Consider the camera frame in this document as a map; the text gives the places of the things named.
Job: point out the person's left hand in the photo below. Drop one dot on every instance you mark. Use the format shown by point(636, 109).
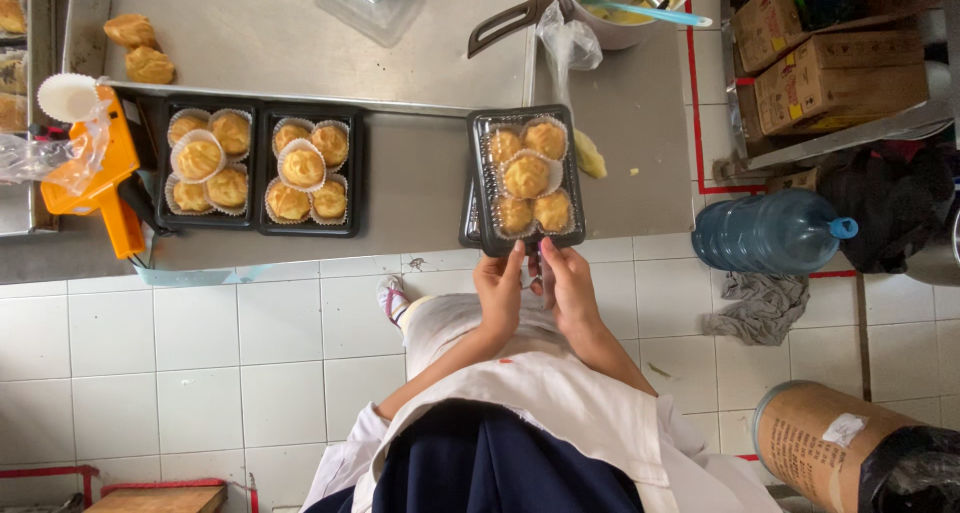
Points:
point(496, 291)

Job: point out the person's right hand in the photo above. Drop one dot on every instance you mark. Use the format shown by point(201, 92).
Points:
point(574, 291)

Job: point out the black tray with clear lid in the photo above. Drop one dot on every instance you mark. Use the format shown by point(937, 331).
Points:
point(525, 231)

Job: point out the cream puff with paper liner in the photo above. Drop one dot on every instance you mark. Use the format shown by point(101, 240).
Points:
point(186, 126)
point(288, 201)
point(230, 132)
point(302, 167)
point(291, 134)
point(328, 198)
point(526, 176)
point(330, 143)
point(198, 159)
point(226, 187)
point(514, 213)
point(190, 196)
point(504, 145)
point(545, 139)
point(553, 210)

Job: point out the open black plastic tray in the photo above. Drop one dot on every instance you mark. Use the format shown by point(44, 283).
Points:
point(352, 220)
point(166, 220)

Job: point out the grey rag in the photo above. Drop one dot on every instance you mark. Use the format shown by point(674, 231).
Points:
point(761, 306)

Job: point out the blue water jug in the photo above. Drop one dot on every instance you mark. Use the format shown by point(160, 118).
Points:
point(765, 231)

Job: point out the clear piping bag with custard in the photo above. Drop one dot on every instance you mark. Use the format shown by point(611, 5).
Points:
point(570, 44)

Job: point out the brown cardboard drum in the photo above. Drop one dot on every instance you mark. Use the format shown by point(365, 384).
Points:
point(810, 438)

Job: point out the light blue spatula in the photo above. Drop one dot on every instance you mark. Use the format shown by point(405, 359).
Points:
point(645, 11)

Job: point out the clear plastic container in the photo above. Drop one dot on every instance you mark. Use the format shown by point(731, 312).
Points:
point(375, 6)

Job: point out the large steel baking tray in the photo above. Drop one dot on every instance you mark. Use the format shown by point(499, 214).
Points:
point(300, 40)

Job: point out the shelf with cardboard boxes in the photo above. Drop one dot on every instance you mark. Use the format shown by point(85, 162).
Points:
point(832, 70)

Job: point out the steel vessel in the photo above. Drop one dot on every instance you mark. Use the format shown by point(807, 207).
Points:
point(937, 254)

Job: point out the black plastic bin bag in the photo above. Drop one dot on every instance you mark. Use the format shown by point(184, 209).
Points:
point(915, 472)

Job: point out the wooden board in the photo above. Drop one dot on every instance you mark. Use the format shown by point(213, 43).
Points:
point(157, 499)

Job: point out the orange label gun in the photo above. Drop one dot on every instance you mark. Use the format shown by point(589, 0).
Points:
point(105, 175)

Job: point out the stack of white paper liners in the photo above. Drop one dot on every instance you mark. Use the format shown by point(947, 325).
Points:
point(67, 96)

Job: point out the crumpled clear plastic bag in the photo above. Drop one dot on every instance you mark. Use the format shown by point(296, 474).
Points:
point(37, 160)

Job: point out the rack with cream puffs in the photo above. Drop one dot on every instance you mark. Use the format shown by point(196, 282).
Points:
point(13, 62)

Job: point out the red metal frame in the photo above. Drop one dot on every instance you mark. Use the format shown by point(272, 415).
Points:
point(45, 472)

